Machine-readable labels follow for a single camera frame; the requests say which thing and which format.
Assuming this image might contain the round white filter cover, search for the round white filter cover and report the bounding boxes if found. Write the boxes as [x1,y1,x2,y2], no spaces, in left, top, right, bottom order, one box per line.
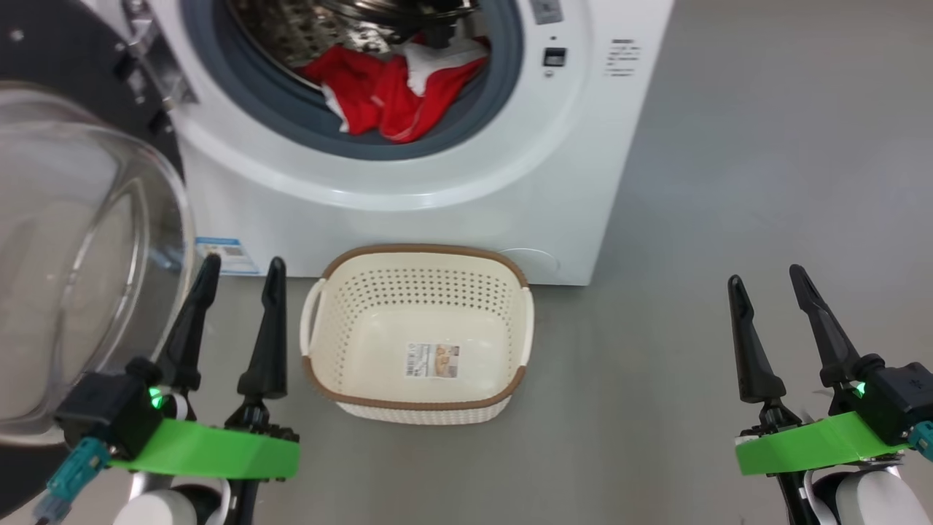
[499,248,561,278]

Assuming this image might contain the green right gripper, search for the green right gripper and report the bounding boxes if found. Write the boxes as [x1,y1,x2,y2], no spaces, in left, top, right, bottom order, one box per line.
[727,264,908,476]

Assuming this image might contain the silver metal door hinge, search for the silver metal door hinge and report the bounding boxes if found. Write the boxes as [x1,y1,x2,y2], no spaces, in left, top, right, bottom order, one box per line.
[120,0,198,110]

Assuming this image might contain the cream basket with brown rim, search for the cream basket with brown rim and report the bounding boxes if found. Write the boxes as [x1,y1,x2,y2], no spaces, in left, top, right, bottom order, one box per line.
[300,244,535,426]

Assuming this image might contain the small black text sticker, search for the small black text sticker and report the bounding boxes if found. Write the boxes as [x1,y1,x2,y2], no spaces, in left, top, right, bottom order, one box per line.
[609,40,642,77]

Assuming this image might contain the blue energy label sticker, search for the blue energy label sticker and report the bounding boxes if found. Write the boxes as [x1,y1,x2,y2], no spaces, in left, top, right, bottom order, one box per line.
[195,237,260,276]

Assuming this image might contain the stainless steel washing machine drum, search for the stainless steel washing machine drum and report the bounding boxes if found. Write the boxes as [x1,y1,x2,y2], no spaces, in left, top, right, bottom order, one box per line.
[226,0,482,70]

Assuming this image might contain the grey rubber door gasket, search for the grey rubber door gasket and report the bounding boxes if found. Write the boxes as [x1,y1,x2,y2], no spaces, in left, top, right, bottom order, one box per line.
[180,0,526,161]

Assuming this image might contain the black glass washing machine door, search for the black glass washing machine door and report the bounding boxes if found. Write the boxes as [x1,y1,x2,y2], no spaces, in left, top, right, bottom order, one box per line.
[0,0,198,518]

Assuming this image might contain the teal camera cable connector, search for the teal camera cable connector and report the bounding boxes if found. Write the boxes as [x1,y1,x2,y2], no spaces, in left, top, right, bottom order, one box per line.
[33,437,110,522]
[907,421,933,462]

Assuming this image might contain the white front-load washing machine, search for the white front-load washing machine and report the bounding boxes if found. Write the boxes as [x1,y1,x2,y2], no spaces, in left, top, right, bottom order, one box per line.
[80,0,675,287]

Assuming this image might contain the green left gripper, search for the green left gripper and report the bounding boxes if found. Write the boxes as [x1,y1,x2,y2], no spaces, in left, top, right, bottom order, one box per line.
[109,253,301,481]

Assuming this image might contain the teal right camera cable connector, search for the teal right camera cable connector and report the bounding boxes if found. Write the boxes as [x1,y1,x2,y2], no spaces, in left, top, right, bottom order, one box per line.
[907,421,933,462]

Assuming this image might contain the red and white clothes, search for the red and white clothes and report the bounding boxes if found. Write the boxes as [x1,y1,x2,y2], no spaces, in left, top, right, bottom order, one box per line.
[299,33,491,144]

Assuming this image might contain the printed instruction sticker label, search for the printed instruction sticker label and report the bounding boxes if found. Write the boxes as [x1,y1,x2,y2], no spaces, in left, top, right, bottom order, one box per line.
[405,343,461,379]

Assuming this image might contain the teal left camera cable connector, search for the teal left camera cable connector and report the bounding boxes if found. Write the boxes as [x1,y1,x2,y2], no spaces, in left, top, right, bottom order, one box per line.
[33,437,110,522]

